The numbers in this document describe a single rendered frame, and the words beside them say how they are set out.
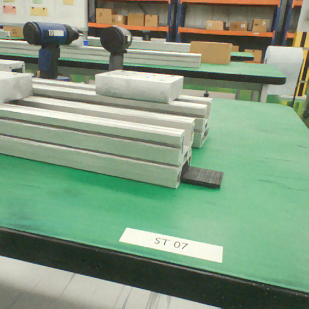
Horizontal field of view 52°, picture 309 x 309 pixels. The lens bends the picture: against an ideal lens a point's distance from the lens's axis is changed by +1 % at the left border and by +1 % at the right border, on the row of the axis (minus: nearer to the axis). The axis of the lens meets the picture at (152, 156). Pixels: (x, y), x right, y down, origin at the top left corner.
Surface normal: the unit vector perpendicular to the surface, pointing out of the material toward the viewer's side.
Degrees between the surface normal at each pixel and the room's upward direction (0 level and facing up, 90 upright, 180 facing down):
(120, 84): 90
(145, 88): 90
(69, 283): 0
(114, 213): 0
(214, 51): 89
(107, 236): 0
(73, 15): 90
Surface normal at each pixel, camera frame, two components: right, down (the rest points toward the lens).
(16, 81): 0.95, 0.17
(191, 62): -0.22, 0.35
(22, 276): 0.05, -0.93
